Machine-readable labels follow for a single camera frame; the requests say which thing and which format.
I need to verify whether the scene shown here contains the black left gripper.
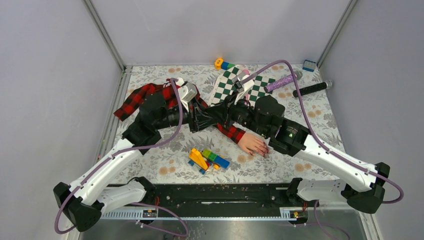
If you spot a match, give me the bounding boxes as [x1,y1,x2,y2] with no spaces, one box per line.
[155,96,216,133]

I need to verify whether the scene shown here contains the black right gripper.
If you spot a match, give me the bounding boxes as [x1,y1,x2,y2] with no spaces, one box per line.
[205,89,270,138]

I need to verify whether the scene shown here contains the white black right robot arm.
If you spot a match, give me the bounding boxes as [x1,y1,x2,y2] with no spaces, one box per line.
[204,95,390,214]

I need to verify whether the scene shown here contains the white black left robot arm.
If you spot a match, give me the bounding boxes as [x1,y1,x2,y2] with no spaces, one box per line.
[53,93,221,232]

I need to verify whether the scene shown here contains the mannequin hand with red nails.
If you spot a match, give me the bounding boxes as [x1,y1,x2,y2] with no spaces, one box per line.
[237,132,269,157]

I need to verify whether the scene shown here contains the floral patterned table mat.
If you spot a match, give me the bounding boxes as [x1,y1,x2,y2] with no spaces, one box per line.
[114,65,344,184]

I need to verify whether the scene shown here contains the green white checkered board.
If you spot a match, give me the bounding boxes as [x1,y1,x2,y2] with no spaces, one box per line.
[208,66,276,107]

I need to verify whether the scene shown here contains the green blue toy bricks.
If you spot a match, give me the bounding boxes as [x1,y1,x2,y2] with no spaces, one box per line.
[201,149,230,170]

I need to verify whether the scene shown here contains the yellow toy block ramp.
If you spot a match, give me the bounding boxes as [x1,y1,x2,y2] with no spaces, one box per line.
[188,148,211,175]

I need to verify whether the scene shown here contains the red black plaid shirt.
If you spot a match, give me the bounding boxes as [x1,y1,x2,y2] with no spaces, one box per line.
[113,78,246,144]

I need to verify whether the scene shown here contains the orange blue green block stack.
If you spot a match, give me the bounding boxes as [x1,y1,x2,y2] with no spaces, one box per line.
[214,58,235,70]

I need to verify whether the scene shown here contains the purple glitter toy microphone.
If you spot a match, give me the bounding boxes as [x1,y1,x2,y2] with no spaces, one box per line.
[264,74,294,93]

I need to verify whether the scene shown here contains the blue toy brick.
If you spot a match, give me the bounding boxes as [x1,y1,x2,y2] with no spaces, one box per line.
[302,59,317,72]

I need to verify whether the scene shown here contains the black toy microphone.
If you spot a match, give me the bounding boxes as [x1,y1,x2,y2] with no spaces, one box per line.
[299,80,333,96]

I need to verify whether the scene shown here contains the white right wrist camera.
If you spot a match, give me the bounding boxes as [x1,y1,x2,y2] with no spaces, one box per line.
[233,71,255,104]

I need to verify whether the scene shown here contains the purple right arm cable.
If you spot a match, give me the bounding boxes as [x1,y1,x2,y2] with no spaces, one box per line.
[241,59,405,205]

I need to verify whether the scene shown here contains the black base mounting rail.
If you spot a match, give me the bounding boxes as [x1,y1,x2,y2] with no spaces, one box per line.
[124,176,332,219]

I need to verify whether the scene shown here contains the grey slotted cable duct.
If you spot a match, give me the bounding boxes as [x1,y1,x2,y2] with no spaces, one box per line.
[100,204,308,221]

